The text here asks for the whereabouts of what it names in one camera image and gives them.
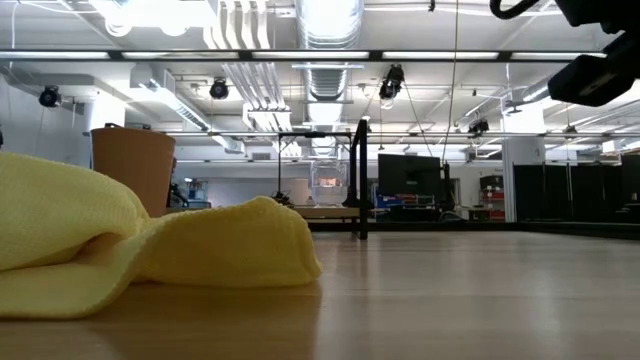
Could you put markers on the clear plastic cup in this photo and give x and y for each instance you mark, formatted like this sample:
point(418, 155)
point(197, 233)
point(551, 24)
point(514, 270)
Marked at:
point(329, 195)

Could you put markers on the orange cup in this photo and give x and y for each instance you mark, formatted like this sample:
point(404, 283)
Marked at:
point(132, 165)

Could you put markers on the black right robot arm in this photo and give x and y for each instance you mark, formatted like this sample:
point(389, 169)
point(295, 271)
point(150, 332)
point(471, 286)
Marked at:
point(590, 75)

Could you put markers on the wooden shelf board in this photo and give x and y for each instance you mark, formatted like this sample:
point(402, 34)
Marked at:
point(325, 212)

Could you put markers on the black computer monitor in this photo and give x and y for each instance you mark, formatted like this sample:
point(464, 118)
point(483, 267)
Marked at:
point(410, 175)

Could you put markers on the yellow cloth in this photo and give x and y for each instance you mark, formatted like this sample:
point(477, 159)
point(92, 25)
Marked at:
point(225, 250)

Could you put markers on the black ceiling spotlight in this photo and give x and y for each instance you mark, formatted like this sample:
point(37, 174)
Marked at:
point(391, 84)
point(219, 90)
point(478, 127)
point(50, 96)

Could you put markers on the red storage shelving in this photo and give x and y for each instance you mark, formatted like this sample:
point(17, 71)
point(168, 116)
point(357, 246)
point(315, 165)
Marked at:
point(492, 197)

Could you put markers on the white building column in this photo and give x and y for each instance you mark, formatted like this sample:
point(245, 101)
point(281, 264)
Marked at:
point(522, 175)
point(102, 112)

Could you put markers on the black room partition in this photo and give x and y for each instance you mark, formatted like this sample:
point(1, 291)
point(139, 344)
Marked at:
point(590, 190)

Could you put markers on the black shelf bracket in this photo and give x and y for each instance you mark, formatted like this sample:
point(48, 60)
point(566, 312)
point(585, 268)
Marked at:
point(363, 175)

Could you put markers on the black overhead frame beam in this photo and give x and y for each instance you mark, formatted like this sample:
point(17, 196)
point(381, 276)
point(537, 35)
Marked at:
point(245, 55)

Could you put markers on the silver ventilation duct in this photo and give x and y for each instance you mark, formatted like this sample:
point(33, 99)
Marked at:
point(327, 25)

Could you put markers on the black aluminium table frame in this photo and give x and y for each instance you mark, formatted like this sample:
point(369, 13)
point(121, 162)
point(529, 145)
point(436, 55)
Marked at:
point(500, 229)

